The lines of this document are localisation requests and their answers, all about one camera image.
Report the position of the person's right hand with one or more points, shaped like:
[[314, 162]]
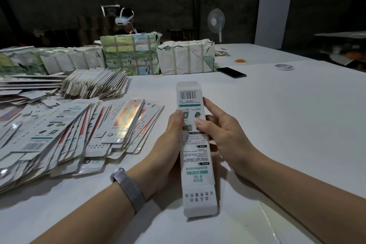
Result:
[[229, 141]]

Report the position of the person's left hand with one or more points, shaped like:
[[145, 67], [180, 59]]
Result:
[[163, 155]]

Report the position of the toothbrush carton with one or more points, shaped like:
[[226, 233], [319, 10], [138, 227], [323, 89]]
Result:
[[197, 178]]

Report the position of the fanned stack of white cartons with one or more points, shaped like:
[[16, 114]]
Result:
[[94, 83]]

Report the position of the pile of cartons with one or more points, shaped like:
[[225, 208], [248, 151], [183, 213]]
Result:
[[60, 132]]

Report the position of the person's left forearm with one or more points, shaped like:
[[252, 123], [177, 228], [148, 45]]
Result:
[[86, 221]]

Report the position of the person's right forearm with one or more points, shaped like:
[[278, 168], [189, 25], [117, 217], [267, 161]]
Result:
[[311, 204]]

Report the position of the grey band wristwatch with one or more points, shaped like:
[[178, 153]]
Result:
[[128, 188]]

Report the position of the black smartphone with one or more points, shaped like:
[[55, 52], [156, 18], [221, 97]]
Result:
[[231, 73]]

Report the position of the small orange tape roll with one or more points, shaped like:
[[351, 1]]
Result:
[[240, 61]]

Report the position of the white tape roll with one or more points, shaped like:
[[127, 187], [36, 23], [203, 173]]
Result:
[[277, 67]]

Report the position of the small white paper stack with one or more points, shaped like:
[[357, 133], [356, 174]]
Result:
[[222, 51]]

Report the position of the green printed wrapped bundle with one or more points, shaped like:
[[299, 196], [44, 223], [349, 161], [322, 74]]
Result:
[[130, 54]]

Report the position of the dark wooden chair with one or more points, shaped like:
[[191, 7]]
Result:
[[180, 35]]

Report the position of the white standing fan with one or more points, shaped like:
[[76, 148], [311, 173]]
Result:
[[216, 20]]

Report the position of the white board panel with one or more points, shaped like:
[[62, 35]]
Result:
[[274, 13]]

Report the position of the cluttered side table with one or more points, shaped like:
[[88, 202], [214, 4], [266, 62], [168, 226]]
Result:
[[342, 49]]

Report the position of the row of white wrapped bundles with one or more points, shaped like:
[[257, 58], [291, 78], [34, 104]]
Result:
[[51, 61]]

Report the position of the white head-mounted camera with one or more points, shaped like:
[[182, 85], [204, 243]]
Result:
[[123, 18]]

